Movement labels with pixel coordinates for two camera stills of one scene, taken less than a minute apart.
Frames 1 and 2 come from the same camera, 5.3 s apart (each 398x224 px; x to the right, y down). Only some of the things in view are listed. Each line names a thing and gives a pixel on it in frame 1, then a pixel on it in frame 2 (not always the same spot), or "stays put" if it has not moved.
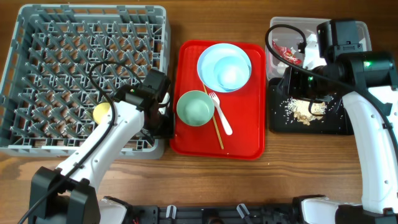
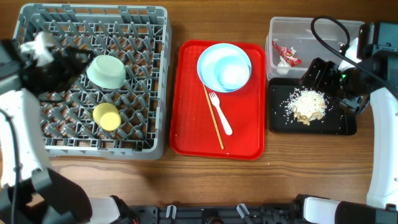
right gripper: (292, 78) → (329, 70)
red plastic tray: (245, 107) stays put
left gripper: (169, 131) → (73, 70)
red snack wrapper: (285, 54) stays put
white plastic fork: (224, 122) stays put
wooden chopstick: (216, 124) stays put
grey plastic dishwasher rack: (63, 61) stays put
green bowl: (195, 107) → (106, 71)
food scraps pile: (305, 111) stays put
